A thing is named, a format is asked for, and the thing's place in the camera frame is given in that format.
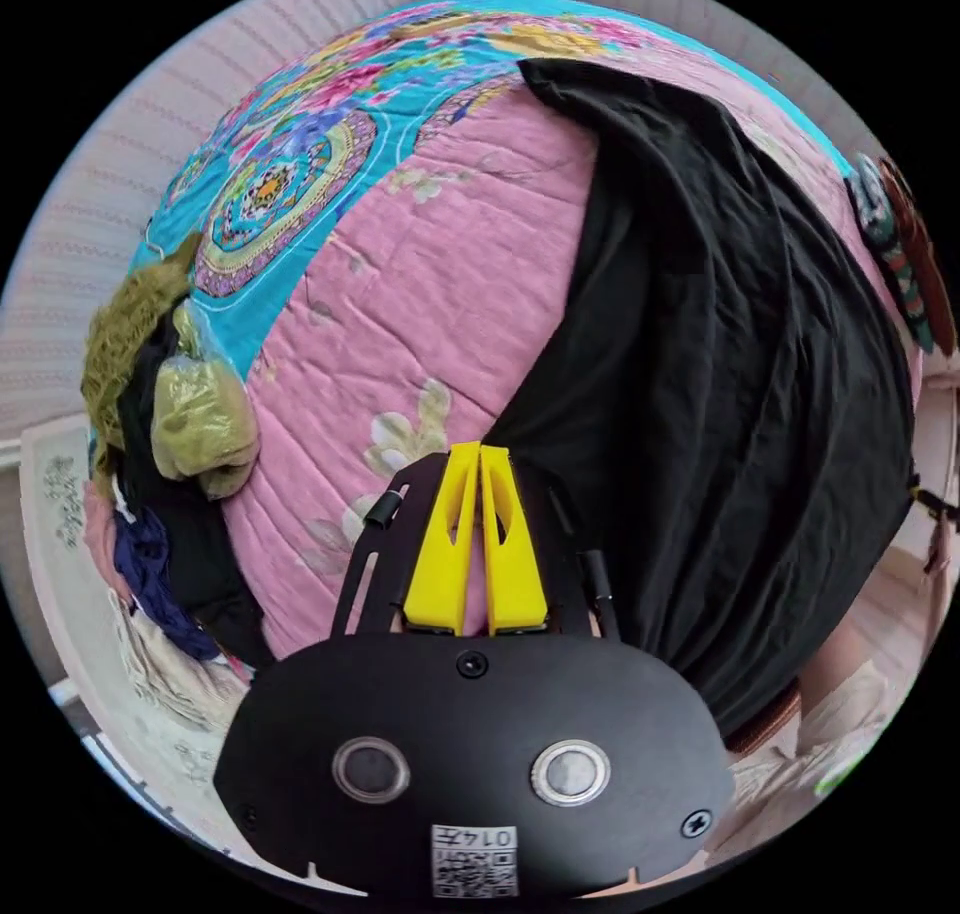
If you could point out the patterned folded cloth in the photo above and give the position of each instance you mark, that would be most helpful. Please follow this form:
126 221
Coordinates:
896 254

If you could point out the pile of clothes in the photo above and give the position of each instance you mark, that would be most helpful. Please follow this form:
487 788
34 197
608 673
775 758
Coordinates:
172 434

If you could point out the bed with floral quilt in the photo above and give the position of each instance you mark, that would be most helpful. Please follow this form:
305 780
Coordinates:
450 269

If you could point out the black short sleeve shirt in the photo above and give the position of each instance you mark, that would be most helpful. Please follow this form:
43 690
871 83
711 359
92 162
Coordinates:
720 374

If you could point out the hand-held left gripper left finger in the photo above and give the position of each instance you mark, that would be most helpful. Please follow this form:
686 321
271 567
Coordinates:
442 554

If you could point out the person's body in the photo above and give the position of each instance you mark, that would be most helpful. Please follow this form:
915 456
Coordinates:
832 734

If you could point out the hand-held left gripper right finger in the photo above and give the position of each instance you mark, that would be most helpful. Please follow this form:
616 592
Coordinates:
512 561

